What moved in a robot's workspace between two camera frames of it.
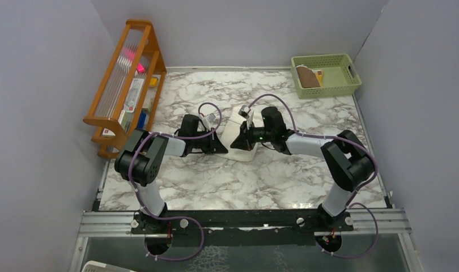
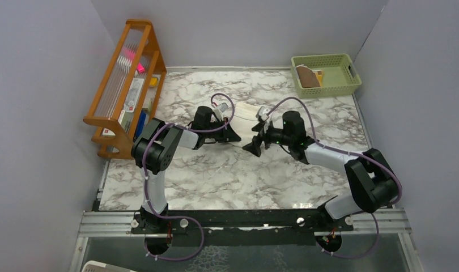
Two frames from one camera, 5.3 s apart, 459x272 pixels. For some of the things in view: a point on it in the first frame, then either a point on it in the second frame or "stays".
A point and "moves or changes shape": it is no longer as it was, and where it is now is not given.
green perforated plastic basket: (340, 76) stays
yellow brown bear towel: (308, 79) stays
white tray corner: (96, 266) stays
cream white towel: (229, 132) moves or changes shape
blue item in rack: (143, 120) stays
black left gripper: (214, 145) to (227, 135)
